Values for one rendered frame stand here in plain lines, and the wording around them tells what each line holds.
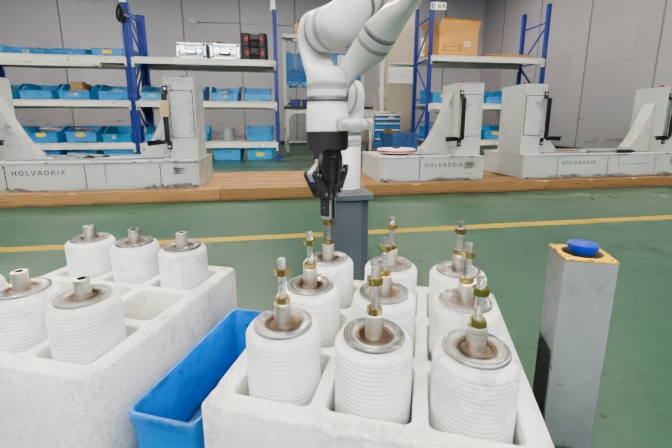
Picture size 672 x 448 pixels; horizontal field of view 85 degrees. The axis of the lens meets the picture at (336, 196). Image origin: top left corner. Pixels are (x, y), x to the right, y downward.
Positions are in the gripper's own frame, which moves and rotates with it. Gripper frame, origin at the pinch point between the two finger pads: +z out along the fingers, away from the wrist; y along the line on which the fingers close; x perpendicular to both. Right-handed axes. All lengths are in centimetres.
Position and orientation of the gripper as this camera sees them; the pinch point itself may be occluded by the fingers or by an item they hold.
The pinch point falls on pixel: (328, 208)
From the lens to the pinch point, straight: 68.4
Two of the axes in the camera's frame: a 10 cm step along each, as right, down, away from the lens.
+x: 8.8, 0.9, -4.7
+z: 0.1, 9.8, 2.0
